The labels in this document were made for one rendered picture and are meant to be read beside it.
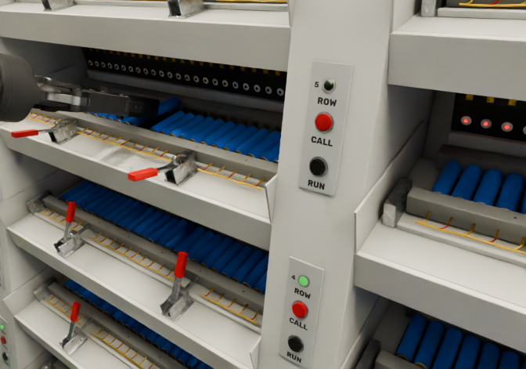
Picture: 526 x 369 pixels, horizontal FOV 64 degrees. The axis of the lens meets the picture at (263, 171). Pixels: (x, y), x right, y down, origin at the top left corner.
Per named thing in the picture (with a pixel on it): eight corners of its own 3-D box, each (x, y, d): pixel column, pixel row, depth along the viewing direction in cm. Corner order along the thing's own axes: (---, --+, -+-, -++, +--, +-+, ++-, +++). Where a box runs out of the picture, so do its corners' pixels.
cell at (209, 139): (237, 132, 63) (209, 153, 59) (228, 130, 64) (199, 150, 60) (235, 121, 62) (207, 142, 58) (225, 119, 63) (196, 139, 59)
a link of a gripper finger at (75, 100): (25, 81, 49) (46, 85, 46) (70, 88, 53) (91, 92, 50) (23, 101, 49) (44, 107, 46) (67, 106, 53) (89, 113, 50)
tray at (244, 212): (275, 255, 48) (266, 186, 43) (7, 147, 80) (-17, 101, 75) (351, 165, 61) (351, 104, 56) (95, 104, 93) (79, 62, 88)
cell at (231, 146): (259, 138, 61) (232, 160, 57) (249, 135, 62) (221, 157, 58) (257, 126, 60) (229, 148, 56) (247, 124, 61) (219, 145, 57)
